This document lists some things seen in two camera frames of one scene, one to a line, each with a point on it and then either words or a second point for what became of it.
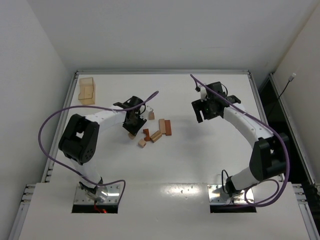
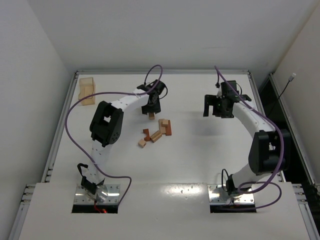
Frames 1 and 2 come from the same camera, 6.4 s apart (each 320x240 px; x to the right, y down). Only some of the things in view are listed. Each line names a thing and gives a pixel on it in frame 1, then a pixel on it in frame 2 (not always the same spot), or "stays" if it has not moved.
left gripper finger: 143,122 → 157,109
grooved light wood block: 156,136 stays
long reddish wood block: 168,127 stays
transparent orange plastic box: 86,94 stays
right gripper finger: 198,105 → 210,100
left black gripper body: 134,125 → 151,109
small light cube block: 151,115 stays
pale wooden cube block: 142,143 stays
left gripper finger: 129,129 → 145,109
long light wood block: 162,126 stays
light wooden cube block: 131,136 → 165,123
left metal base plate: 113,197 stays
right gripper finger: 197,115 → 206,111
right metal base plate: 218,194 stays
